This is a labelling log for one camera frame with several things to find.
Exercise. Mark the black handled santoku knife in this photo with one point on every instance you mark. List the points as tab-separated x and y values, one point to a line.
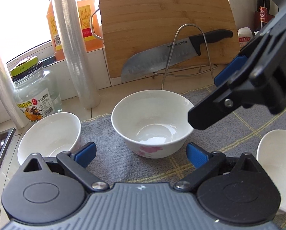
154	59

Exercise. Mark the white plastic bag roll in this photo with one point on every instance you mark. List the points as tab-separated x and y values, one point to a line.
7	99

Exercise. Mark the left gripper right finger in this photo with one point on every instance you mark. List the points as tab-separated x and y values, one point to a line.
206	164

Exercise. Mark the red clipped snack bag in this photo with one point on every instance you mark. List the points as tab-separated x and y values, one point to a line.
244	36

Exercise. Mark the grey checked dish towel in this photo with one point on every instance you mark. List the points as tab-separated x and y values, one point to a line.
239	132

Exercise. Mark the glass jar green lid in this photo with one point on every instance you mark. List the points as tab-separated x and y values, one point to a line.
35	89

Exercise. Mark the metal wire board stand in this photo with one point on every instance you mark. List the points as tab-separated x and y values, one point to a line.
188	52

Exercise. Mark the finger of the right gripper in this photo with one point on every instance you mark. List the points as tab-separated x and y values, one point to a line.
235	65
217	105

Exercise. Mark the white floral bowl front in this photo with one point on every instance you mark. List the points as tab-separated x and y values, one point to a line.
153	123

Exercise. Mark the bamboo cutting board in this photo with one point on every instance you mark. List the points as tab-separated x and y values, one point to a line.
132	26

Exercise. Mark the plain white bowl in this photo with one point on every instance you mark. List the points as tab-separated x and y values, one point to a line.
271	154

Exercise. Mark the clear plastic wrap roll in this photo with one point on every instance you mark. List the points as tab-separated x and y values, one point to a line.
74	50

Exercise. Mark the white floral bowl back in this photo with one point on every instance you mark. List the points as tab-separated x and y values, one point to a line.
50	136

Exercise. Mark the dark soy sauce bottle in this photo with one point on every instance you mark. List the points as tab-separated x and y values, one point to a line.
262	15

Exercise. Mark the white floral bowl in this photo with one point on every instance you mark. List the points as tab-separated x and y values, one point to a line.
50	136
153	123

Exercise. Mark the orange cooking oil jug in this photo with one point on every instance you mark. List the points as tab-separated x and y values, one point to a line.
85	10

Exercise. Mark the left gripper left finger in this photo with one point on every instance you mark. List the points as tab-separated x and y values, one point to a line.
75	164

